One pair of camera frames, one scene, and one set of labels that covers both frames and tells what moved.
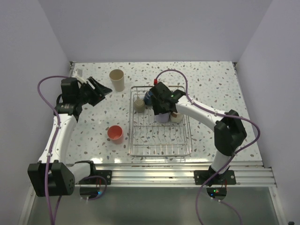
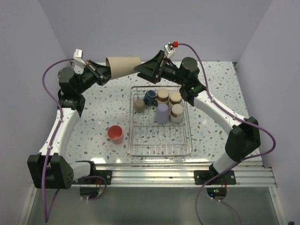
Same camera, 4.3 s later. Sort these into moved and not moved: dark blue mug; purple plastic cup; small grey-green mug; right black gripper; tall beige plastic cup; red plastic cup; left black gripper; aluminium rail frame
Moved: right black gripper; left black gripper; tall beige plastic cup
Not moved: purple plastic cup; small grey-green mug; red plastic cup; aluminium rail frame; dark blue mug
